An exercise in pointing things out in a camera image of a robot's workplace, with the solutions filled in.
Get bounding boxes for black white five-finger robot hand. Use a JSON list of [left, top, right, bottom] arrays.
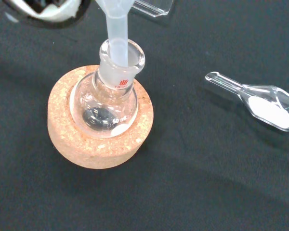
[[2, 0, 91, 29]]

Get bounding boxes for glass round-bottom flask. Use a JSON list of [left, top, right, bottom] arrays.
[[69, 39, 146, 139]]

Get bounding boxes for clear acrylic funnel stand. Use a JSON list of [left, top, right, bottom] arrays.
[[129, 0, 175, 18]]

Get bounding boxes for glass weighing funnel with powder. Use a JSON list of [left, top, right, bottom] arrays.
[[205, 71, 289, 132]]

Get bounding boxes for black bench cloth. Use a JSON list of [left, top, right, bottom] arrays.
[[0, 0, 289, 231]]

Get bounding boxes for cork ring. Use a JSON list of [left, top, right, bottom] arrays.
[[47, 64, 155, 170]]

